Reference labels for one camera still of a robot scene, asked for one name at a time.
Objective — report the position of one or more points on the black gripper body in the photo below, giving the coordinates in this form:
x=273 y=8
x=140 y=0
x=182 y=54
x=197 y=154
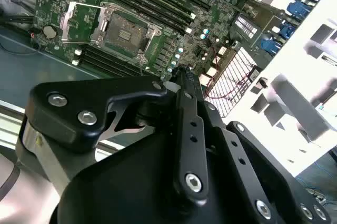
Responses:
x=118 y=195

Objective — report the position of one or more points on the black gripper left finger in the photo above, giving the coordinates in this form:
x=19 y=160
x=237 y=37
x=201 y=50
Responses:
x=58 y=126

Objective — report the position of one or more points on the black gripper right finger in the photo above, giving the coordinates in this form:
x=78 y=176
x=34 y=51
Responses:
x=226 y=153

